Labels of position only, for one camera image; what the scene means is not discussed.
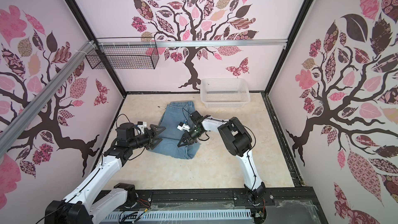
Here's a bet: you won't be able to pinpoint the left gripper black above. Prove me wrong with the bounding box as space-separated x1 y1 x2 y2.
129 124 166 150

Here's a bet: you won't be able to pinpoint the blue denim long pants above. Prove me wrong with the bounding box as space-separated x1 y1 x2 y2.
151 101 200 160

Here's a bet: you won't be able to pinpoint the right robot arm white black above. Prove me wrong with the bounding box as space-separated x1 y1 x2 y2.
177 111 266 205

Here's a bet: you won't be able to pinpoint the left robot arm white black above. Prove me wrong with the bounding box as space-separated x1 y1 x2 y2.
42 122 166 224

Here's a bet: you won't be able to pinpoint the white plastic mesh basket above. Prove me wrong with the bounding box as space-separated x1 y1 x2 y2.
200 78 251 108

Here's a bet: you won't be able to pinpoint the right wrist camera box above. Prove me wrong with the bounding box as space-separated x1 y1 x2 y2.
177 122 190 131

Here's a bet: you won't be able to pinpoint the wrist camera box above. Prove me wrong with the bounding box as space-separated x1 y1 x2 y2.
137 121 148 132
177 122 190 131

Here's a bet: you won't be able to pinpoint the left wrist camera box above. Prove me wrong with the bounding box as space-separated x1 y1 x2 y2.
137 121 148 132

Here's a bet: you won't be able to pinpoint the black camera cable right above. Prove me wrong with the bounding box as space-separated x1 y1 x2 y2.
181 107 193 123

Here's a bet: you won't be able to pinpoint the black wire basket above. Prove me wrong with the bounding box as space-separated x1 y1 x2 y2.
85 36 160 69

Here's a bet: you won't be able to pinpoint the white slotted cable duct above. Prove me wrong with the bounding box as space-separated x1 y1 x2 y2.
101 209 253 224

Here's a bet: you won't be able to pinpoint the aluminium rail back wall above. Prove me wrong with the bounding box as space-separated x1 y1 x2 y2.
98 39 288 48

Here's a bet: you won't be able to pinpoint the aluminium rail wall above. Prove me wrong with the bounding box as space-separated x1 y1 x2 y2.
98 39 288 48
1 40 95 156

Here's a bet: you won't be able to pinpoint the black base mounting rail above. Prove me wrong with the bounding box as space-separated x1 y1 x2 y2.
133 187 318 208

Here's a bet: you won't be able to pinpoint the aluminium rail left wall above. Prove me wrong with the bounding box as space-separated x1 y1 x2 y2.
1 40 95 156

